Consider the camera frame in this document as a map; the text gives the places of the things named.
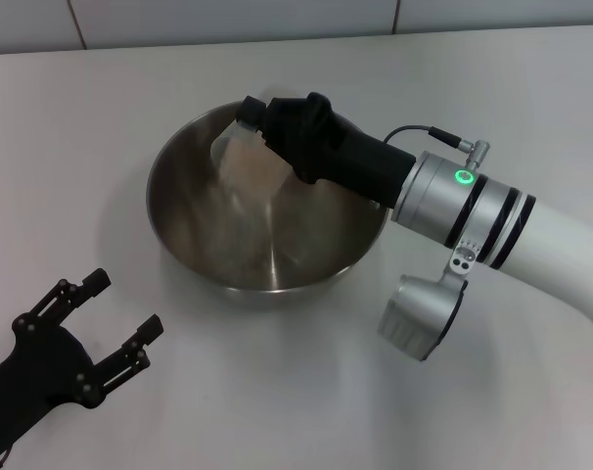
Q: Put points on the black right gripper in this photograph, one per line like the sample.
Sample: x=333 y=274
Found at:
x=340 y=152

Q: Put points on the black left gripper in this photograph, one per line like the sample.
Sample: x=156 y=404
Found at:
x=37 y=372

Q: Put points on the clear plastic measuring cup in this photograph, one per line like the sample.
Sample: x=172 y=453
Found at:
x=228 y=147

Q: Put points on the stainless steel mixing bowl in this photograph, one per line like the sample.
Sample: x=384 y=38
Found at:
x=179 y=196

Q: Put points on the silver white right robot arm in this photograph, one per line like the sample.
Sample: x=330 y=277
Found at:
x=546 y=235

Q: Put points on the white backdrop board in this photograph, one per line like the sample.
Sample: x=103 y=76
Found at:
x=497 y=12
x=228 y=19
x=22 y=24

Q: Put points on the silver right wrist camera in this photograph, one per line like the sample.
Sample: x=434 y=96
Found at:
x=414 y=313

